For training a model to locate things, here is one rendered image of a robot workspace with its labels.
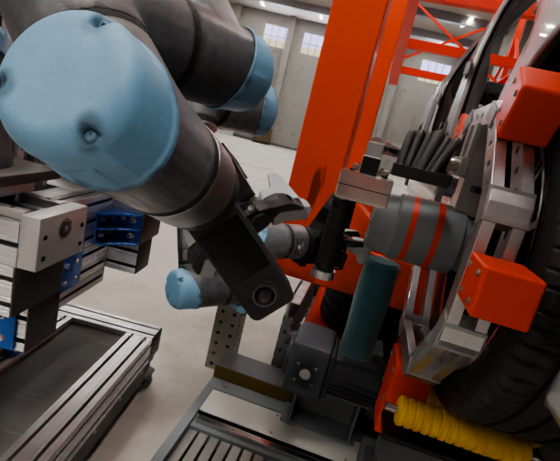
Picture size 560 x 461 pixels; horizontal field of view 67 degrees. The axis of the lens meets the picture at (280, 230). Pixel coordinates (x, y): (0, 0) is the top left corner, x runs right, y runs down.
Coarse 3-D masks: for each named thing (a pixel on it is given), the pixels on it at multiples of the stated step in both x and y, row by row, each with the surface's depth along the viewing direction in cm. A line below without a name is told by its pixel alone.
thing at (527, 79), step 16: (512, 80) 64; (528, 80) 60; (544, 80) 61; (512, 96) 63; (528, 96) 60; (544, 96) 59; (512, 112) 62; (528, 112) 62; (544, 112) 61; (496, 128) 67; (512, 128) 64; (528, 128) 63; (544, 128) 62; (528, 144) 65; (544, 144) 64
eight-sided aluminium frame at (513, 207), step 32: (512, 160) 68; (448, 192) 108; (512, 192) 60; (480, 224) 61; (512, 224) 59; (512, 256) 60; (416, 288) 107; (416, 320) 102; (448, 320) 64; (480, 320) 63; (416, 352) 78; (448, 352) 73
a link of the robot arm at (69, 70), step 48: (48, 48) 19; (96, 48) 18; (144, 48) 20; (0, 96) 19; (48, 96) 18; (96, 96) 18; (144, 96) 19; (48, 144) 18; (96, 144) 18; (144, 144) 20; (192, 144) 24; (144, 192) 23; (192, 192) 27
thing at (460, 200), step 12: (480, 144) 81; (480, 156) 81; (468, 168) 82; (480, 168) 82; (468, 180) 82; (480, 180) 82; (456, 192) 86; (468, 192) 83; (456, 204) 84; (468, 204) 83
